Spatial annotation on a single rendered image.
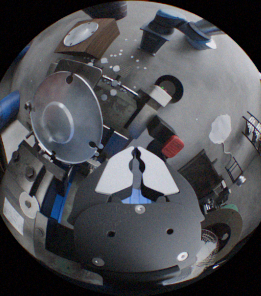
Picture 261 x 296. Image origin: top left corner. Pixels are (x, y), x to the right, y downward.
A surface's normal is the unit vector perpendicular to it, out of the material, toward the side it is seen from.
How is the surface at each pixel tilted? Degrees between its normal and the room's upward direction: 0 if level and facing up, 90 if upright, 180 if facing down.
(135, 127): 0
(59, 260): 90
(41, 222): 90
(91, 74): 0
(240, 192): 90
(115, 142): 0
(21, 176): 90
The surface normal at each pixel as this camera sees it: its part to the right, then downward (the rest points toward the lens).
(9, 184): 0.57, -0.65
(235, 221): -0.80, -0.47
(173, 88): -0.01, 0.61
